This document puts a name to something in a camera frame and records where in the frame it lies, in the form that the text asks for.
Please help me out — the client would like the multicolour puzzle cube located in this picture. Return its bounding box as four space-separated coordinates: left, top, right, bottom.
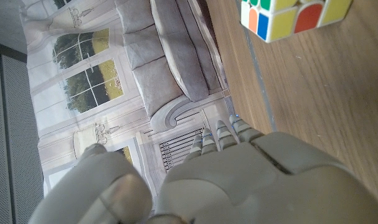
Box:
240 0 354 44

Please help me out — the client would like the printed living room backdrop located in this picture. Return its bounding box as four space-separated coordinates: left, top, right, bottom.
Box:
19 0 239 198

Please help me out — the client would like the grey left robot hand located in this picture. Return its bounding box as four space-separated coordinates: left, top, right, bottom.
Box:
28 114 378 224

